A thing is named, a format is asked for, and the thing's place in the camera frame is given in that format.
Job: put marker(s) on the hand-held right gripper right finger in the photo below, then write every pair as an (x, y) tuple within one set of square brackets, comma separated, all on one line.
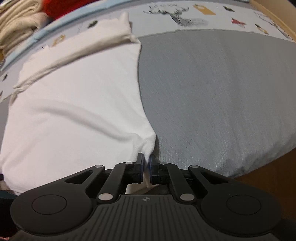
[(151, 169)]

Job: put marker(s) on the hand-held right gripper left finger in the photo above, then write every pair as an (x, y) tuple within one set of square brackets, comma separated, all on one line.
[(139, 169)]

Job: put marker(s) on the red folded blanket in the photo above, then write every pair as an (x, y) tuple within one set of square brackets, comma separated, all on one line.
[(60, 7)]

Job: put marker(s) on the cream folded blanket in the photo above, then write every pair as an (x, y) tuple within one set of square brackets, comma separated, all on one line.
[(18, 23)]

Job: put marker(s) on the wooden bed frame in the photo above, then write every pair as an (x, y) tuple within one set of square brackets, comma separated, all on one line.
[(277, 14)]

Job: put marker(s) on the printed deer bed sheet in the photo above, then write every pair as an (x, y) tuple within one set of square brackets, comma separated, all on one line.
[(215, 22)]

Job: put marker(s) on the white long-sleeve shirt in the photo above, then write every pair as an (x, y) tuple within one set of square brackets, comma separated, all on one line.
[(69, 115)]

